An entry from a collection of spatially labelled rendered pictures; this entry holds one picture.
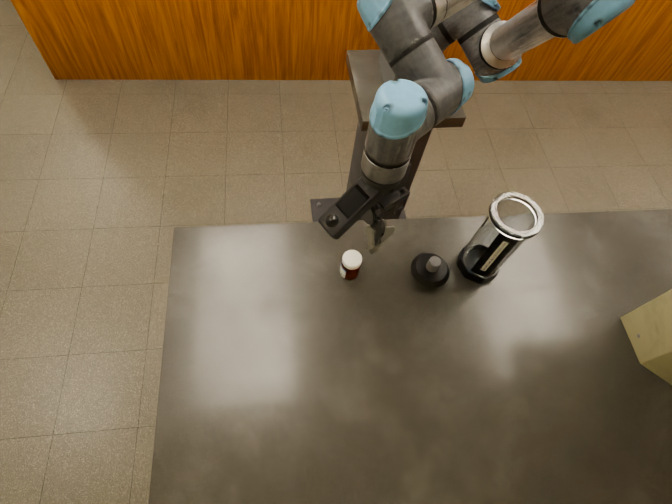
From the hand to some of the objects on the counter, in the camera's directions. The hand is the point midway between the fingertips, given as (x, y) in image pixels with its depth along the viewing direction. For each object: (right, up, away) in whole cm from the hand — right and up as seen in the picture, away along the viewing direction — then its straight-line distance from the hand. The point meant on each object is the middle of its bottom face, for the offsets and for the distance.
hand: (357, 236), depth 90 cm
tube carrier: (+30, -6, +17) cm, 35 cm away
